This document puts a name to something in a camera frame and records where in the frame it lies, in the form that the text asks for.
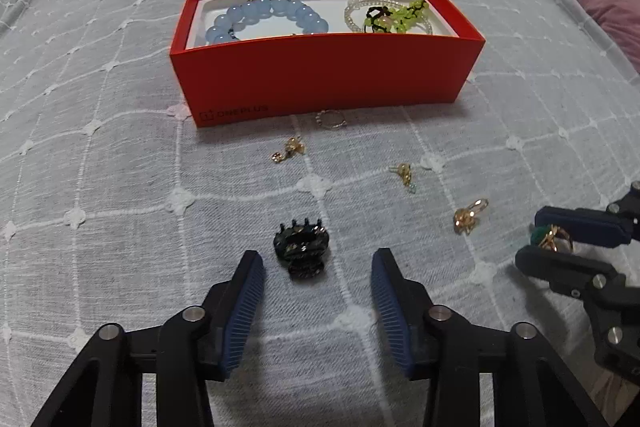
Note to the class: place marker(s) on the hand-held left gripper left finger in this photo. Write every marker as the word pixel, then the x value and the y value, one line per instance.
pixel 242 307

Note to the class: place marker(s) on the red cardboard box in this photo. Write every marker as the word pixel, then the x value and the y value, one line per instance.
pixel 325 72

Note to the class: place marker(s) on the gold earring with green bead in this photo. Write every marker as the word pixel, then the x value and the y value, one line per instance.
pixel 402 169

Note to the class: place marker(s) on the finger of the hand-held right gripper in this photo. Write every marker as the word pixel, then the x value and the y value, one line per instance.
pixel 560 267
pixel 580 222

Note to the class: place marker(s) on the gold dangle earring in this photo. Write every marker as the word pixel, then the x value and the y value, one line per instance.
pixel 295 147

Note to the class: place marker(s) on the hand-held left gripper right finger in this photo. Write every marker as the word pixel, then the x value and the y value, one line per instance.
pixel 395 312

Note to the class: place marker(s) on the black hair claw clip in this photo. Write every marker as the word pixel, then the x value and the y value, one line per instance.
pixel 300 252

